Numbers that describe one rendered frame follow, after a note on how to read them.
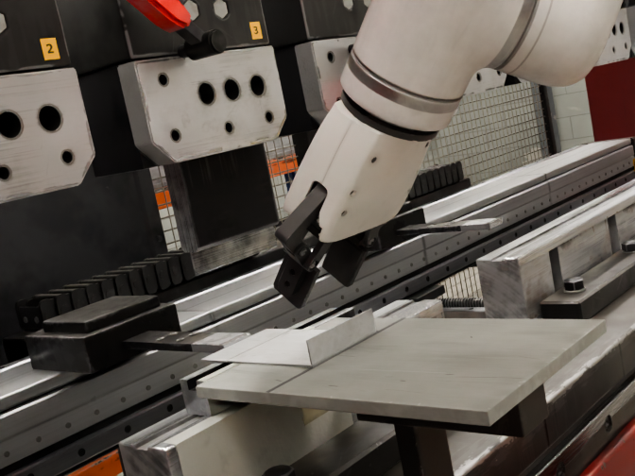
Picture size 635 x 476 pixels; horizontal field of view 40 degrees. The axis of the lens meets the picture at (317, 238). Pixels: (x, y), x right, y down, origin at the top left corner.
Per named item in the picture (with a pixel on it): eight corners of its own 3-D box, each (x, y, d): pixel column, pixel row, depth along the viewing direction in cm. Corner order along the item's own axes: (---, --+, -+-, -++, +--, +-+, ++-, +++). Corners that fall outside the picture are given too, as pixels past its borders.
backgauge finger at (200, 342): (193, 383, 76) (180, 328, 75) (31, 369, 93) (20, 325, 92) (284, 338, 85) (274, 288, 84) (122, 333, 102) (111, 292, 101)
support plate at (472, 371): (489, 427, 52) (487, 411, 52) (197, 398, 69) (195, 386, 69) (608, 331, 65) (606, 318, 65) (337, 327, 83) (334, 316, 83)
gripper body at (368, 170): (398, 62, 68) (347, 181, 74) (314, 76, 60) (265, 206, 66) (473, 113, 65) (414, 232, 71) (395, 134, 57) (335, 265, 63)
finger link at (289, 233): (353, 154, 64) (346, 205, 69) (276, 205, 61) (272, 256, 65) (365, 162, 64) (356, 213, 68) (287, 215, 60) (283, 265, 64)
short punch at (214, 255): (203, 275, 72) (178, 161, 70) (187, 276, 73) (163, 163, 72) (284, 246, 79) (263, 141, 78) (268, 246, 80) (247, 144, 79)
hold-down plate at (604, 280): (582, 325, 107) (578, 301, 106) (541, 324, 110) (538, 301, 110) (666, 262, 129) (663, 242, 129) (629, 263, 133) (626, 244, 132)
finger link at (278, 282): (304, 218, 67) (278, 283, 71) (277, 228, 65) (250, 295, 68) (334, 242, 66) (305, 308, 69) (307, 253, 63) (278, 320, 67)
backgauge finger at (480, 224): (475, 246, 112) (469, 208, 111) (321, 254, 129) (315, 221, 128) (519, 225, 121) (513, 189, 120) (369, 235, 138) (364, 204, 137)
